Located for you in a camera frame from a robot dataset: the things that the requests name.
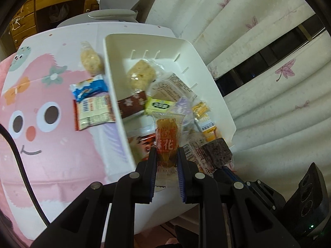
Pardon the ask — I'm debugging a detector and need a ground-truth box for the cream leaf print curtain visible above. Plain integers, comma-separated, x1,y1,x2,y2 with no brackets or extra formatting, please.
145,0,331,207

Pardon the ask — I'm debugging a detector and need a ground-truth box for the white plastic bin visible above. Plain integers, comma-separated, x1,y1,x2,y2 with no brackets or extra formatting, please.
103,33,237,234

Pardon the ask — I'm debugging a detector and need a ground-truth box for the blue white snack packet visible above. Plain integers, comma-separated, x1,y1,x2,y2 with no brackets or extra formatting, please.
69,74,109,102

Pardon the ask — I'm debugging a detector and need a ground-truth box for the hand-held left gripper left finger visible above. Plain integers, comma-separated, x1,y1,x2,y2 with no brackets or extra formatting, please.
31,148,159,248

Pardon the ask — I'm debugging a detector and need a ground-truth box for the black cable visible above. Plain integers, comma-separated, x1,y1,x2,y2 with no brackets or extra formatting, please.
0,124,52,225

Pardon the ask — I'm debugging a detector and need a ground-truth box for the large clear snack packet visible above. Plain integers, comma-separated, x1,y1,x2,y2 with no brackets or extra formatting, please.
147,72,197,104

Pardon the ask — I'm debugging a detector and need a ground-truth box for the red edged barcode snack packet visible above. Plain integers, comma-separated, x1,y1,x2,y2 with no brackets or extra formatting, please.
72,95,116,131

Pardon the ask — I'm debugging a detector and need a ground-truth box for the pale square puffed cracker packet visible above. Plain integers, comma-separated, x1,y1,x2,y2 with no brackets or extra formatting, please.
127,59,164,93

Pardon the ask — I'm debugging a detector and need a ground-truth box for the pale round puffed snack packet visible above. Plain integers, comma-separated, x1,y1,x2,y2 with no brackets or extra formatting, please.
80,41,104,76

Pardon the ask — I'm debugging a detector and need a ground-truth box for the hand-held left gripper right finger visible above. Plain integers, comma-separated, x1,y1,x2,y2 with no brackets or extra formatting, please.
176,147,300,248

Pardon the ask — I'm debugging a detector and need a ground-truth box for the yellow oat bar packet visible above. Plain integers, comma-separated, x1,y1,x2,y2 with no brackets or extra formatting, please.
194,116,223,141

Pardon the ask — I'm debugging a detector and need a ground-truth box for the small yellow candy packet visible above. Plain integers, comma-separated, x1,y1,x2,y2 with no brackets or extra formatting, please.
191,102,211,120

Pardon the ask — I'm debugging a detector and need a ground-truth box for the red white cartoon snack packet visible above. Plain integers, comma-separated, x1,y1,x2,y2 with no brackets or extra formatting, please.
128,133,157,163

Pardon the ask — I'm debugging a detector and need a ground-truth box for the dark brown cake packet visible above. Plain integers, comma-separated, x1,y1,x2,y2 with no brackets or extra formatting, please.
200,137,233,171

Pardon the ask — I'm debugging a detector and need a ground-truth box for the wooden desk with drawers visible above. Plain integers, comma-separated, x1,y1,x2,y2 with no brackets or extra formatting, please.
9,0,112,49

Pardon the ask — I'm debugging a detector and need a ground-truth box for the white charger cable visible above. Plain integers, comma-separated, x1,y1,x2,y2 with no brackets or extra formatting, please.
10,15,22,31

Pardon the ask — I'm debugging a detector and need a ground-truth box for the red label snack packet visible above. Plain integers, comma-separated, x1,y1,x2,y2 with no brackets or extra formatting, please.
185,141,215,176

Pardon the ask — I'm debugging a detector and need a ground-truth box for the grey office chair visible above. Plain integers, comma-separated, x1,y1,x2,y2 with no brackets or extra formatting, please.
55,0,166,29

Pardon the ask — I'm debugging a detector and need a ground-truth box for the orange twist snack packet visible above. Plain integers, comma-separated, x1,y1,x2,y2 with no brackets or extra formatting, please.
152,111,185,189

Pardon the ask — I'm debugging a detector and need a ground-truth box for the green label snack packet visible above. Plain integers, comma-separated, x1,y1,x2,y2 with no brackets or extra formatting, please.
144,96,176,117

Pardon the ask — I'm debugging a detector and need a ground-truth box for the translucent plastic bag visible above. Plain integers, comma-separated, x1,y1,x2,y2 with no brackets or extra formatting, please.
49,4,70,21

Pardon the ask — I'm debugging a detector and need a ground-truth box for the brown chocolate snack packet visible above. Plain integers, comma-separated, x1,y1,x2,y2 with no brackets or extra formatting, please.
118,91,148,119

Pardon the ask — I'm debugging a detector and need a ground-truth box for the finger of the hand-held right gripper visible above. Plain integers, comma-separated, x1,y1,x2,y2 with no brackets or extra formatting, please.
213,167,286,212

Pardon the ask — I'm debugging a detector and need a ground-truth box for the printed cartoon tablecloth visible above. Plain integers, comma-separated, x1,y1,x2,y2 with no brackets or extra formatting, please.
0,22,181,242

